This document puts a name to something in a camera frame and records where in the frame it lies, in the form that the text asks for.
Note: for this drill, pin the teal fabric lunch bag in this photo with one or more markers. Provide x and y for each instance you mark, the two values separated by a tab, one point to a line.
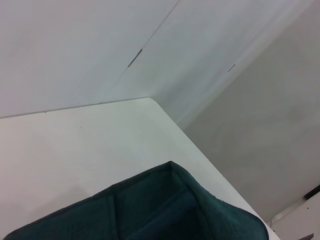
150	212

